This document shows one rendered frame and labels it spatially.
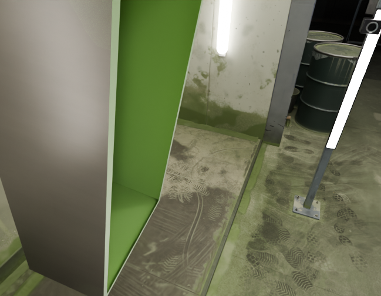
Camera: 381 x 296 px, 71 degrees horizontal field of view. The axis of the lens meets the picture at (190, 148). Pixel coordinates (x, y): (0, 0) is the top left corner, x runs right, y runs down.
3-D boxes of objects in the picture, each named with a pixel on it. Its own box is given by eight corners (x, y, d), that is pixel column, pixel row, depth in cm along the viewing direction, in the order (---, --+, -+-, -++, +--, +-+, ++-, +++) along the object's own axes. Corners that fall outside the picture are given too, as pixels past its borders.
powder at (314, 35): (344, 36, 344) (344, 34, 343) (338, 44, 306) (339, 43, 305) (300, 30, 366) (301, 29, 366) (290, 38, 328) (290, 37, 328)
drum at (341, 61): (290, 110, 358) (308, 40, 308) (336, 114, 352) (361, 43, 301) (298, 133, 311) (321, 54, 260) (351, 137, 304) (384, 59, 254)
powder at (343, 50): (309, 43, 308) (310, 42, 307) (359, 46, 302) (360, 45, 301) (321, 57, 264) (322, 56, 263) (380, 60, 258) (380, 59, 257)
